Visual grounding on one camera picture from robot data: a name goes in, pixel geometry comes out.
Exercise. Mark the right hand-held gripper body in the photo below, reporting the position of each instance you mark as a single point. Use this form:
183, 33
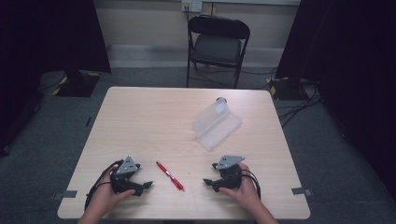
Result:
230, 177

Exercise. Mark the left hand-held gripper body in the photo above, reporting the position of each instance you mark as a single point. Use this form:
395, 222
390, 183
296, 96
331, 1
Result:
126, 168

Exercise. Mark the red pen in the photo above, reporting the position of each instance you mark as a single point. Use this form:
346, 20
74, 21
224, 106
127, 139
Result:
170, 176

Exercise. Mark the clear plastic pencil case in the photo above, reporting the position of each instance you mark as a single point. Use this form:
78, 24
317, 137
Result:
216, 126

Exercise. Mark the person's right hand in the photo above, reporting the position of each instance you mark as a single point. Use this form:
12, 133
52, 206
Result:
247, 194

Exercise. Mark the person's left hand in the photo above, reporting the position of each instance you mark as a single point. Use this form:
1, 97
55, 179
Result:
104, 199

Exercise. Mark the grey tape strip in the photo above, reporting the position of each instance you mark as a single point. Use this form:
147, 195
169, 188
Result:
301, 191
66, 194

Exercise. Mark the black stand base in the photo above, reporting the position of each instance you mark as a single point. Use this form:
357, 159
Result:
77, 84

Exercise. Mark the black floor box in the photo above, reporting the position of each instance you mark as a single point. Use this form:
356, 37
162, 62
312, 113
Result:
288, 88

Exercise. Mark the black folding chair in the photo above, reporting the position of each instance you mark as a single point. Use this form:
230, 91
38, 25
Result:
218, 46

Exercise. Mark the dark curtain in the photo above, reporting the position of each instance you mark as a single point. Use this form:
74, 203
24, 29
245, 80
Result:
351, 62
46, 37

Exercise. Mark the white wall socket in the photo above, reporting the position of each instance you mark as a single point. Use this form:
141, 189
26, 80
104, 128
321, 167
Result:
191, 5

